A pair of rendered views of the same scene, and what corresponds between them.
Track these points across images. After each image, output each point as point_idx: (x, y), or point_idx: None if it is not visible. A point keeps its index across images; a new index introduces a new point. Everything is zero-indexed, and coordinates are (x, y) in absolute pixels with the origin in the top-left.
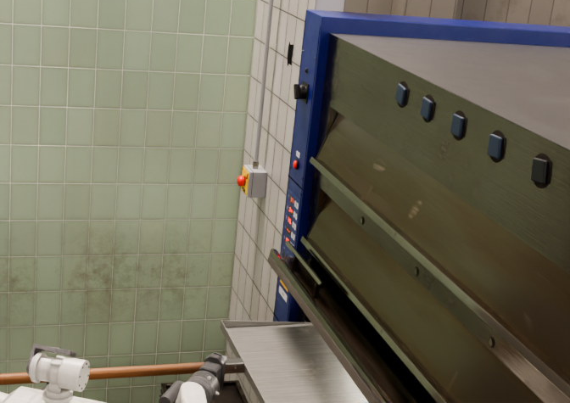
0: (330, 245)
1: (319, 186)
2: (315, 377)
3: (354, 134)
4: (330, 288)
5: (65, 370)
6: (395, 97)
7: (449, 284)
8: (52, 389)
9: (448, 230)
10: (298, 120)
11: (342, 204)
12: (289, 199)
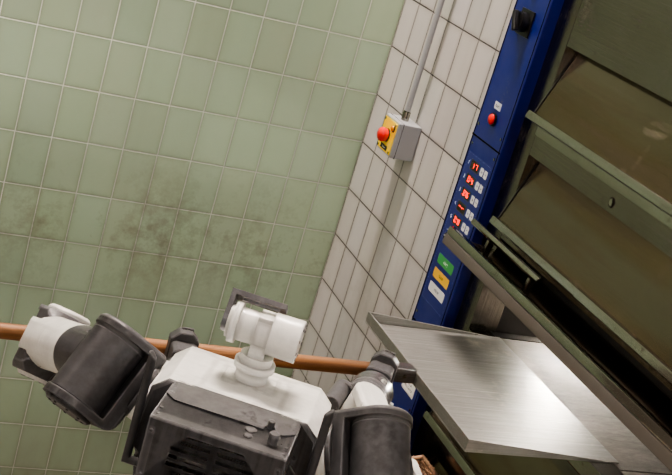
0: (541, 232)
1: (528, 152)
2: (505, 403)
3: (607, 87)
4: (534, 288)
5: (281, 330)
6: None
7: None
8: (252, 354)
9: None
10: (505, 59)
11: (572, 178)
12: (470, 166)
